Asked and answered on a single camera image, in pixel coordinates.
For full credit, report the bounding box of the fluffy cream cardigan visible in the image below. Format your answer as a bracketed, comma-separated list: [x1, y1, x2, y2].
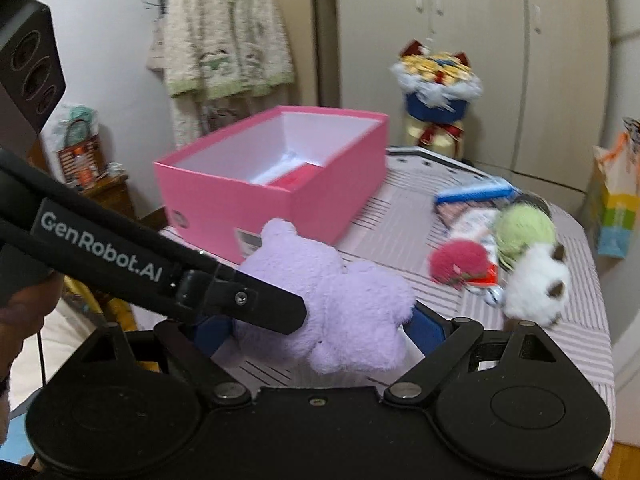
[145, 0, 297, 102]

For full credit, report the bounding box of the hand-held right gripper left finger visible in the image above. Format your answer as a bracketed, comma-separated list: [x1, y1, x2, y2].
[80, 310, 253, 409]

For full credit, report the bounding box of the striped grey table cover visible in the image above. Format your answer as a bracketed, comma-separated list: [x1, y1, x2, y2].
[159, 145, 619, 397]

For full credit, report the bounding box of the floral fabric scrunchie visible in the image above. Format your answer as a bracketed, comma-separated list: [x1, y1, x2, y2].
[436, 202, 502, 242]

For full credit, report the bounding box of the green fluffy ball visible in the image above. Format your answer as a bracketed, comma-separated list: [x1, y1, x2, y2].
[492, 204, 557, 267]

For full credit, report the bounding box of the wooden nightstand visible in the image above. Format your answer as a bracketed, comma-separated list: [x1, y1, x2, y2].
[79, 170, 172, 233]

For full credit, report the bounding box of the white tissue paper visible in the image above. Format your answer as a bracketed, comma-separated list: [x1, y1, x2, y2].
[248, 151, 303, 187]

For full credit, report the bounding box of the cream patterned garment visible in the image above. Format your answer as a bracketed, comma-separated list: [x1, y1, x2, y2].
[169, 86, 262, 149]

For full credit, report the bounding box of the pink cardboard box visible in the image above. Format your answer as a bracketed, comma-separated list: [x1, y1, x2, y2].
[152, 105, 391, 267]

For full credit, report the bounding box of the purple plush toy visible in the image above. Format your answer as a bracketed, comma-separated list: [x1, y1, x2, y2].
[234, 217, 417, 376]

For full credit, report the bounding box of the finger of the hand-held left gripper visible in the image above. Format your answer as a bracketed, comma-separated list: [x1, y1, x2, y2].
[172, 262, 308, 336]

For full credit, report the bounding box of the black cable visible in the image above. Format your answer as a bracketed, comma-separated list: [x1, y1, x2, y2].
[34, 329, 48, 392]

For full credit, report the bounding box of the white wardrobe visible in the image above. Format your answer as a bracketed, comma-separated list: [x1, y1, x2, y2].
[334, 0, 622, 183]

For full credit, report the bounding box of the colourful paper bag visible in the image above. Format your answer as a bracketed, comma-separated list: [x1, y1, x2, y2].
[591, 116, 640, 262]

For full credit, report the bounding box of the person's left hand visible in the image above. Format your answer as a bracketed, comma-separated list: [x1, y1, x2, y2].
[0, 276, 66, 382]

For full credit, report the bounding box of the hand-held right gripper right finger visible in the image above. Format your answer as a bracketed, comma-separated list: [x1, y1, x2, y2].
[381, 302, 559, 409]

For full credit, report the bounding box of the black hair accessory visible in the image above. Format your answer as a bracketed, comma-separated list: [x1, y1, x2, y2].
[509, 191, 552, 218]

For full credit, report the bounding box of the blue wrapped flower bouquet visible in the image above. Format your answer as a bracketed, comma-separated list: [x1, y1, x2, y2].
[389, 39, 484, 162]

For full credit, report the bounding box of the blue and white wipes packet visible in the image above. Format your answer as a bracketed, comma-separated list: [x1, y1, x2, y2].
[434, 181, 514, 207]

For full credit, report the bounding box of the red fluffy pompom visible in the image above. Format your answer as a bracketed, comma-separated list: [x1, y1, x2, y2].
[429, 239, 493, 288]

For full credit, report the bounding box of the white and brown plush toy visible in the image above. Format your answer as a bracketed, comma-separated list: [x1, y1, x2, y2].
[501, 241, 572, 330]

